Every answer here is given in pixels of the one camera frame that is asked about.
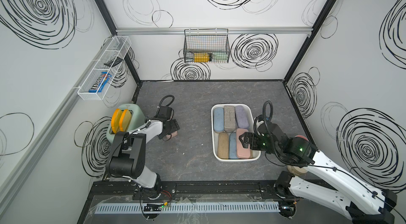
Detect beige round lid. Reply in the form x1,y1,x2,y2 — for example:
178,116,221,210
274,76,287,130
287,165,308,176

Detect white wire wall shelf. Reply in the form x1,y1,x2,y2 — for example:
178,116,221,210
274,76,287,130
77,35,131,101

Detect olive glasses case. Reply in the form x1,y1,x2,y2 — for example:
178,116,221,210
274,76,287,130
217,132,229,159

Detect blue snack packet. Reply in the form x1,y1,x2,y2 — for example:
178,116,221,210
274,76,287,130
88,72,111,93

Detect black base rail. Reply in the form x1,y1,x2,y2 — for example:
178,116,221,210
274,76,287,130
87,180,295,201

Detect orange toast slice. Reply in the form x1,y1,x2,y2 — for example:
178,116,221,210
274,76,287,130
120,109,132,132
111,109,123,134

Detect yellow item in basket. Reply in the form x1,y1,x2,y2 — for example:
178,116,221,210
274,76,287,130
193,53,211,63

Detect light blue glasses case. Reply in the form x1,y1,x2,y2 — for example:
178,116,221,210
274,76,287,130
229,132,238,159

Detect white slotted cable duct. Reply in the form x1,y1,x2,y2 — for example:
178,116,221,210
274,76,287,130
94,201,280,214

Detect green item in basket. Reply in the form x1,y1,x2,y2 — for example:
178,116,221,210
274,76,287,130
211,52,229,63

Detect green toaster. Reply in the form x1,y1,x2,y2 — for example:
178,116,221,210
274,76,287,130
106,103,146,143

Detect black remote on shelf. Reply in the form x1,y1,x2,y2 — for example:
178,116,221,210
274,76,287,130
104,58,123,67

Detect black corrugated cable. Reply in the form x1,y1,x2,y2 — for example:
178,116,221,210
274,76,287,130
253,101,274,136
158,94,176,109

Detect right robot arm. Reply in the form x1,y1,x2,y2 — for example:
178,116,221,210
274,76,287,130
236,122,397,224

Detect white plastic storage box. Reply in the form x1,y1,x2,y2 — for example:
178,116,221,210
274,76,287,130
211,103,261,163

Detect beige grey glasses case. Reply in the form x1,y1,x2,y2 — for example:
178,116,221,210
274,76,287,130
224,105,236,133

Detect black wire wall basket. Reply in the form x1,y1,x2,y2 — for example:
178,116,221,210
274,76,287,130
183,28,230,63

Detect black corrugated right cable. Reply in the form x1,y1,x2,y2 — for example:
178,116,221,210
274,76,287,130
253,101,274,136

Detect lavender glasses case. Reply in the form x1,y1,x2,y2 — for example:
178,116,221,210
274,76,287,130
235,105,249,129

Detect orange toast slice left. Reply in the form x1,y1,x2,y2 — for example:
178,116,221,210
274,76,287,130
111,109,123,134

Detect orange toast slice right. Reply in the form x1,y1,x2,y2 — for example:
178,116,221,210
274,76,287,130
120,109,132,132

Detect blue glasses case narrow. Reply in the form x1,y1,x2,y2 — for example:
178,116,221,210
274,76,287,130
213,107,224,133

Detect pink glasses case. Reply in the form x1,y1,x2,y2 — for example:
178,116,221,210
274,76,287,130
236,128,252,159
167,131,178,139

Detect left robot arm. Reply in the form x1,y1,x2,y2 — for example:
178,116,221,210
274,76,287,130
105,119,180,199

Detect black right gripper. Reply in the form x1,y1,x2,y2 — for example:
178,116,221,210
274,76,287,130
237,130,280,157

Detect black corrugated left cable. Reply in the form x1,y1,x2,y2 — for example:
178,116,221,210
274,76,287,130
158,94,176,109

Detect pink cup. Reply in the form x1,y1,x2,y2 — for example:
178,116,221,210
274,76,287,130
295,135,309,142

